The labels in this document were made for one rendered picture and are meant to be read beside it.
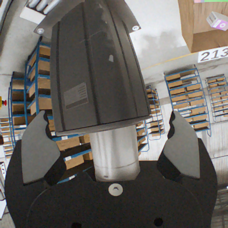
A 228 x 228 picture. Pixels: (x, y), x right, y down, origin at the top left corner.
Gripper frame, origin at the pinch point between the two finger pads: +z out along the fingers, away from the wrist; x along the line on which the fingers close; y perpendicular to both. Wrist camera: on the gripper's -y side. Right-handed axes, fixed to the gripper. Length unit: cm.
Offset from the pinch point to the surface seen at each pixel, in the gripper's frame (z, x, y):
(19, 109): 127, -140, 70
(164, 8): 27.0, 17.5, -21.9
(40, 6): 19.3, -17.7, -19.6
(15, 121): 108, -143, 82
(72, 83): 9.5, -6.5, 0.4
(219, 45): 28, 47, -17
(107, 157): 3.1, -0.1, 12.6
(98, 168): 2.7, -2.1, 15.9
